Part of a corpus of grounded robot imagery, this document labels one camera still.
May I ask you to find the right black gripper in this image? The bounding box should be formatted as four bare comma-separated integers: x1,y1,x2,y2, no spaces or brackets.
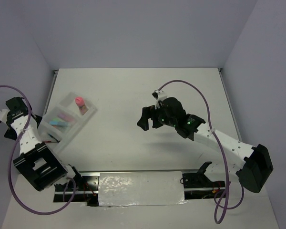
137,104,177,131

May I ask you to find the pink cap glue stick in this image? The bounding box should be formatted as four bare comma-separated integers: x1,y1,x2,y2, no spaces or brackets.
75,97,89,115

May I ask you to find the purple cap highlighter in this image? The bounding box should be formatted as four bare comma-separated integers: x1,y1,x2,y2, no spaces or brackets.
57,113,76,123

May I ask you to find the blue cap highlighter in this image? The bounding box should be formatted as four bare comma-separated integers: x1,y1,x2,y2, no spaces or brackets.
49,121,71,127

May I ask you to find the teal gel pen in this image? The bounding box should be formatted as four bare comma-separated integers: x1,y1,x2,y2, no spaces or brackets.
48,134,59,142

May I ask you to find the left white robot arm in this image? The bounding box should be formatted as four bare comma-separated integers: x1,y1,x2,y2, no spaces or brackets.
1,97,84,191

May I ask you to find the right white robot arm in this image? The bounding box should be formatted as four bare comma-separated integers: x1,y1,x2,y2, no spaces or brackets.
137,97,274,193

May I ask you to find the silver foil covered panel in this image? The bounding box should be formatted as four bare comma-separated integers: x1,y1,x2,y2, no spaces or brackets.
98,171,186,207

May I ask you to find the clear plastic organizer tray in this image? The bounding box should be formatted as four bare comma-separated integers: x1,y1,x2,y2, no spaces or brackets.
38,92,97,154

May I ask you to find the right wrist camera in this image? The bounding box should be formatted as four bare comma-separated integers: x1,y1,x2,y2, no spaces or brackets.
152,89,168,109

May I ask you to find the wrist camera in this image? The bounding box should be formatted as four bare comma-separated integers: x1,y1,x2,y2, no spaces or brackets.
0,109,10,124
152,89,168,109

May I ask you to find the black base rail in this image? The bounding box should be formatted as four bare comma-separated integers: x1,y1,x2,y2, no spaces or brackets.
53,162,225,207

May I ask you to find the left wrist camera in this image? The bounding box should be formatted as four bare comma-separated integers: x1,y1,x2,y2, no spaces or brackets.
0,109,10,124

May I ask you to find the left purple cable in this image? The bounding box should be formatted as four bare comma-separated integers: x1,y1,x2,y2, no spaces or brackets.
0,85,77,216

